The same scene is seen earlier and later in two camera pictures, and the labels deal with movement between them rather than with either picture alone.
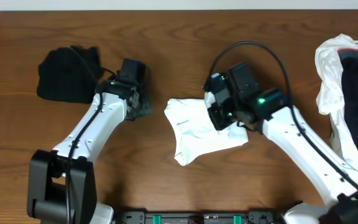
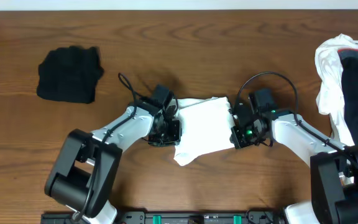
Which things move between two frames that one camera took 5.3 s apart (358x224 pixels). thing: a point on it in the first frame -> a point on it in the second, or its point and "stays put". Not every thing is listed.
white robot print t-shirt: [196, 132] stays put
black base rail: [235, 217] stays put
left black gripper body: [143, 104] -> [173, 132]
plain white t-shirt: [330, 100] stays put
